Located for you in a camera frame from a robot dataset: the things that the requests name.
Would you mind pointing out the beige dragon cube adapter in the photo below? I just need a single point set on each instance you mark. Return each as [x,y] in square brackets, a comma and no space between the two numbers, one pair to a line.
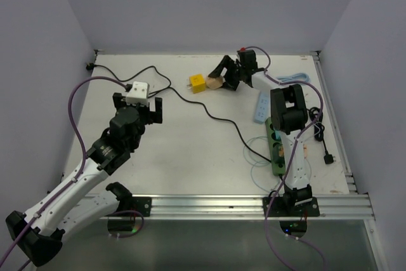
[214,83]

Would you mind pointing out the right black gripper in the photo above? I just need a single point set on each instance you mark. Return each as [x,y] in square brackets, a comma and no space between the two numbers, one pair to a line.
[226,62]

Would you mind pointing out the aluminium front rail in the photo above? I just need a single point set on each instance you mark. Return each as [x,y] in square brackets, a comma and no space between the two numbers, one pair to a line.
[224,207]

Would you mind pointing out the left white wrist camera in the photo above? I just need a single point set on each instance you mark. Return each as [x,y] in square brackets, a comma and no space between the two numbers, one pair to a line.
[138,93]

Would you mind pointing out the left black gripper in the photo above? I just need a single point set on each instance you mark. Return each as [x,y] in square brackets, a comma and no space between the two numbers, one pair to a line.
[155,116]

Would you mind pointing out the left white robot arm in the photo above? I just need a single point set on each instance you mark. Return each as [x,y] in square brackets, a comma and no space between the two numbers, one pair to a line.
[41,230]

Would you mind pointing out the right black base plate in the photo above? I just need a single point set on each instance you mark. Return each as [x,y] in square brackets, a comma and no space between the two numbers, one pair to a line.
[280,209]

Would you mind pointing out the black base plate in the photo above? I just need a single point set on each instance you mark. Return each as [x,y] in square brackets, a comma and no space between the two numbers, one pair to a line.
[280,209]
[126,207]

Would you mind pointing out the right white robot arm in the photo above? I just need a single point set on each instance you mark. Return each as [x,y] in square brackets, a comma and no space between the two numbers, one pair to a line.
[288,115]

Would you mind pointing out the green power strip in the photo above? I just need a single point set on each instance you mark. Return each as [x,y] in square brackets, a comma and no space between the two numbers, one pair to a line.
[277,169]

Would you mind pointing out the green dragon cube adapter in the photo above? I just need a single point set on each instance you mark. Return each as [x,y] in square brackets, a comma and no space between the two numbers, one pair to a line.
[278,154]

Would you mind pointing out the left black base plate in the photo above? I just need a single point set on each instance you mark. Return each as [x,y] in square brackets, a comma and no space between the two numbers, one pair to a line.
[126,207]

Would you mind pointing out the yellow cube socket adapter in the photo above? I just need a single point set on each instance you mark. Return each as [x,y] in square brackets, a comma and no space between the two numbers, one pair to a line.
[197,83]

